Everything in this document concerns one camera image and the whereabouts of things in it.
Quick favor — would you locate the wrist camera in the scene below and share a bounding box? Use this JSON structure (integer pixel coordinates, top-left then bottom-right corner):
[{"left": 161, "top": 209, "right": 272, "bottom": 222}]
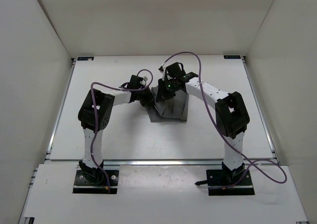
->
[
  {"left": 126, "top": 75, "right": 146, "bottom": 90},
  {"left": 163, "top": 62, "right": 186, "bottom": 80}
]

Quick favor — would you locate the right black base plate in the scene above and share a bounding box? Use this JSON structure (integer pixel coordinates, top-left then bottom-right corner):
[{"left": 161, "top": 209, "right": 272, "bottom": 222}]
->
[{"left": 206, "top": 169, "right": 255, "bottom": 196}]

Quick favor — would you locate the right blue label sticker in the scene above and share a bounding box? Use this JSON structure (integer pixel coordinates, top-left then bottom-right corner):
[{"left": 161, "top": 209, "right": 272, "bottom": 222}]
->
[{"left": 223, "top": 55, "right": 241, "bottom": 59}]

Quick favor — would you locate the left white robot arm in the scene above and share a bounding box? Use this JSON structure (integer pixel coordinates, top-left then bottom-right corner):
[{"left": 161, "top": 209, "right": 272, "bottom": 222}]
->
[{"left": 78, "top": 76, "right": 149, "bottom": 190}]

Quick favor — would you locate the aluminium table rail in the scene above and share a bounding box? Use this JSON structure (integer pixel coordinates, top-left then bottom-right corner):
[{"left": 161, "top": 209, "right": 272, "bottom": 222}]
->
[{"left": 44, "top": 159, "right": 279, "bottom": 167}]

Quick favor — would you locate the left blue label sticker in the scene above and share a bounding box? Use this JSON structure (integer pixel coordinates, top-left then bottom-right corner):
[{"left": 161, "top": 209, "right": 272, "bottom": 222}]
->
[{"left": 77, "top": 56, "right": 94, "bottom": 61}]

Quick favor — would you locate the grey pleated skirt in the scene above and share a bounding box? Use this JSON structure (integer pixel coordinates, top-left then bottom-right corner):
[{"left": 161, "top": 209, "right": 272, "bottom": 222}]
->
[{"left": 146, "top": 86, "right": 189, "bottom": 122}]

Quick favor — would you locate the blue label sticker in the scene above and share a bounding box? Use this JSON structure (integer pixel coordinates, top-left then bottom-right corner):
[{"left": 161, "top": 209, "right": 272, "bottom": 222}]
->
[
  {"left": 77, "top": 56, "right": 94, "bottom": 61},
  {"left": 223, "top": 55, "right": 241, "bottom": 59}
]

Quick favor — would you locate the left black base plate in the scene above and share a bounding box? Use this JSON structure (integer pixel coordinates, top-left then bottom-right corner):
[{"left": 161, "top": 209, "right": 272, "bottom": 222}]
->
[{"left": 72, "top": 167, "right": 119, "bottom": 194}]

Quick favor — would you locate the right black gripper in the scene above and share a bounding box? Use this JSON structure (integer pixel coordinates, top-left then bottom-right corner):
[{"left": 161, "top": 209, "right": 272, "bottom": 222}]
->
[{"left": 157, "top": 79, "right": 177, "bottom": 103}]

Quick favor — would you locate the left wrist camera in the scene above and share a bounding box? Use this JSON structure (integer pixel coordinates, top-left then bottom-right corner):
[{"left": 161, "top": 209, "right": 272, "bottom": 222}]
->
[{"left": 126, "top": 75, "right": 146, "bottom": 90}]

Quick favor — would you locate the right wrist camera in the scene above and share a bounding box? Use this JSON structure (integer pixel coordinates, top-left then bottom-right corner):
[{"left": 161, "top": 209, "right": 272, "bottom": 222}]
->
[{"left": 163, "top": 62, "right": 186, "bottom": 80}]

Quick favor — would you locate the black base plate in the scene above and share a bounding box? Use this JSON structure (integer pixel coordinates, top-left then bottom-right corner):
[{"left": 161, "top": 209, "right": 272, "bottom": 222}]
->
[
  {"left": 206, "top": 169, "right": 255, "bottom": 196},
  {"left": 72, "top": 167, "right": 119, "bottom": 194}
]

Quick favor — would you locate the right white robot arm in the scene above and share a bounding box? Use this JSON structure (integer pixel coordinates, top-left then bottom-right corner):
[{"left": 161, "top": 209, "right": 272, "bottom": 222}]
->
[{"left": 157, "top": 70, "right": 250, "bottom": 185}]

